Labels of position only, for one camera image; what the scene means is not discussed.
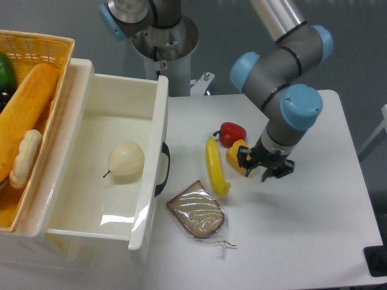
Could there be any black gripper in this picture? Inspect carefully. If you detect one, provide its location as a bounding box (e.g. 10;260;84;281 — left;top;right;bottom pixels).
238;139;294;182

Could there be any white drawer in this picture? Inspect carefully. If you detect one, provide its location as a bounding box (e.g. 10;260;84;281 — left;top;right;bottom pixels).
45;73;169;251

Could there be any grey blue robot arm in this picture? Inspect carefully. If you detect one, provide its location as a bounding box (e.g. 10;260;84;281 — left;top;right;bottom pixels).
99;1;333;178

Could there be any white drawer cabinet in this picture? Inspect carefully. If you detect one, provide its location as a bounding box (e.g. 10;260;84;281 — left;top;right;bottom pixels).
1;59;149;268

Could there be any yellow toy bell pepper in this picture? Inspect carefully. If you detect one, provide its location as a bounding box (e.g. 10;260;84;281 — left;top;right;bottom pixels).
226;139;249;175

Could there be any yellow toy banana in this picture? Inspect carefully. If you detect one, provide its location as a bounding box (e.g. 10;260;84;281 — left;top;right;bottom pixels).
206;137;230;195

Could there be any red toy bell pepper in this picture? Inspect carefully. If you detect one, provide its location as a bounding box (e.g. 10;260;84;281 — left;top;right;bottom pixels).
212;122;247;148

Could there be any wrapped brown bread slice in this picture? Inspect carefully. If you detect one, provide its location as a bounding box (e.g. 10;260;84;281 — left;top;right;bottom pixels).
166;180;237;260

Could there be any white toy pear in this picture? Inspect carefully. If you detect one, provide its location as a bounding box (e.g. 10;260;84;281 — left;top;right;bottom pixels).
102;140;145;183

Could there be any black device at edge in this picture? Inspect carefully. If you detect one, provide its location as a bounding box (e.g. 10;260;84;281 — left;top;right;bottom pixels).
363;245;386;277

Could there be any cream toy croissant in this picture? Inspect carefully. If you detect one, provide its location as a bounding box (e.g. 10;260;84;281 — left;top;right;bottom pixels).
9;129;42;189

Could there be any orange toy baguette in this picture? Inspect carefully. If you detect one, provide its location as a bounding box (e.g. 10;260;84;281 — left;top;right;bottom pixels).
1;63;59;181

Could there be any yellow woven basket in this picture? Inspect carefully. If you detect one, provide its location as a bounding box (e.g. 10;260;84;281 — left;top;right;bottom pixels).
1;30;75;233

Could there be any dark purple toy eggplant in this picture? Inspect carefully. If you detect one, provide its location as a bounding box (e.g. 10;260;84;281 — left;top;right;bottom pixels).
0;88;16;112

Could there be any green toy pepper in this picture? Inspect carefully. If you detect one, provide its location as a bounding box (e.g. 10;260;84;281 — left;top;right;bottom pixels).
0;52;17;89

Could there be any black top drawer handle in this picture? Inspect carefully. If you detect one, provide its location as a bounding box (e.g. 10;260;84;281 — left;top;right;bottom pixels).
155;141;171;196

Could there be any white frame at right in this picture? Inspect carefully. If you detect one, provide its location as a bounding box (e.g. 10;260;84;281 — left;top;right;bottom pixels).
357;105;386;162

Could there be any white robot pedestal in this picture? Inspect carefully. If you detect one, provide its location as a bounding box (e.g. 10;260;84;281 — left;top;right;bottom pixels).
132;15;215;97

